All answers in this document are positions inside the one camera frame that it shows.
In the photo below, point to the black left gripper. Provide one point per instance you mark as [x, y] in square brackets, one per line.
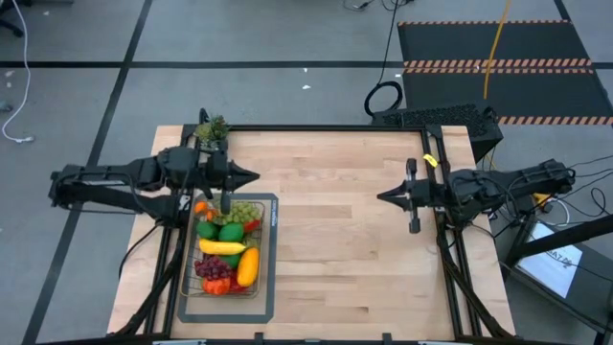
[219, 172]

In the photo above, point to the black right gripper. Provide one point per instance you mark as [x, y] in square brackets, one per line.
[426, 196]

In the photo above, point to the green grape bunch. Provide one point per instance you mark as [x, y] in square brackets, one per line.
[244, 211]

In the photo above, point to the red yellow mango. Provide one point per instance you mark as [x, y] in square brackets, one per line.
[252, 225]

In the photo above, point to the orange tangerine cluster with leaves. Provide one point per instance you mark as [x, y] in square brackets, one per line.
[201, 207]

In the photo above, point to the large smooth green lime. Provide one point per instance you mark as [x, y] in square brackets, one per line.
[232, 233]

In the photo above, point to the round green fruit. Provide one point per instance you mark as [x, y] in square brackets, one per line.
[207, 230]

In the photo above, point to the yellow banana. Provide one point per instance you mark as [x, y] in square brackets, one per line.
[220, 247]

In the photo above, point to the yellow orange oblong fruit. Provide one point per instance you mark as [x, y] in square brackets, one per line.
[248, 267]

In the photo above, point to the red grape bunch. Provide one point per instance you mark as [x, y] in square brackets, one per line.
[211, 268]

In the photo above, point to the orange bumpy pumpkin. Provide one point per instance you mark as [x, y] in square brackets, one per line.
[216, 286]

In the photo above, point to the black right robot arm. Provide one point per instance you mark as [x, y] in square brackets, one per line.
[507, 184]

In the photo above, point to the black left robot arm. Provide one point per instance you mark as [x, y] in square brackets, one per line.
[143, 175]

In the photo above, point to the potted green succulent plant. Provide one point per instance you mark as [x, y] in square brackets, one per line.
[213, 129]

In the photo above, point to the black mesh computer tower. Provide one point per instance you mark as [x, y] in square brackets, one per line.
[455, 120]

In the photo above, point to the black hazard-striped floor mat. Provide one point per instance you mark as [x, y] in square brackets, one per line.
[527, 93]
[493, 43]

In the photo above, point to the white paper sheet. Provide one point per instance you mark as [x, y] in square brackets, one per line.
[551, 263]

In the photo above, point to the black diagonal beam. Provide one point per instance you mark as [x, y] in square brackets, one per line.
[565, 237]

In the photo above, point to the dark grey platform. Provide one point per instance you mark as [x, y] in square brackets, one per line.
[594, 297]

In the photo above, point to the black office chair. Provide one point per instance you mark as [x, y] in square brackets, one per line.
[9, 26]

